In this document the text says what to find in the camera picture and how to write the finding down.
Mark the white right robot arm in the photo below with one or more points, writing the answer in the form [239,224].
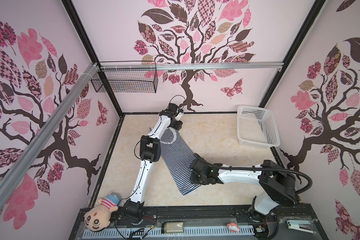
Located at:
[278,186]

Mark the aluminium rail left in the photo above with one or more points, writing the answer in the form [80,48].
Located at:
[16,173]

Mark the navy striped tank top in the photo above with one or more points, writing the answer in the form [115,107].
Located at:
[178,157]

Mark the white plastic laundry basket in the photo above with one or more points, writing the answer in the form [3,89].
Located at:
[257,127]

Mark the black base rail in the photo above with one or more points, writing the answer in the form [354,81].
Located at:
[203,223]

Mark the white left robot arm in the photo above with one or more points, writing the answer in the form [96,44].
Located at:
[149,154]

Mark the black wire mesh basket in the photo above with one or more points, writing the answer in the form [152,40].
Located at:
[126,77]

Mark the plush doll striped shirt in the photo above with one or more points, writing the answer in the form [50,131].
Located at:
[98,218]

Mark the black corner frame post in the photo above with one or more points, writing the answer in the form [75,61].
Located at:
[301,36]
[79,27]

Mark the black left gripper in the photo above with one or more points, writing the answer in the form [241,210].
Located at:
[176,126]

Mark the black right corner frame post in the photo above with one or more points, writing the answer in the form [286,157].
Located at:
[301,36]

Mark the pink toy on rail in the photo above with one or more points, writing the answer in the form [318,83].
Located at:
[233,227]

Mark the aluminium rail back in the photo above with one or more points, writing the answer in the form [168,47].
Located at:
[200,66]

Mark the white stapler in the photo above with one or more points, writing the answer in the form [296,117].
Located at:
[300,225]

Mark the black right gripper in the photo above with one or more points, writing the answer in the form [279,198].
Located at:
[192,177]

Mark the aluminium rail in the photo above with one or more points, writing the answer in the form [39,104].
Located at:
[16,173]
[200,66]

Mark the beige box on rail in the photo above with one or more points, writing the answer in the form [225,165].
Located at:
[173,228]

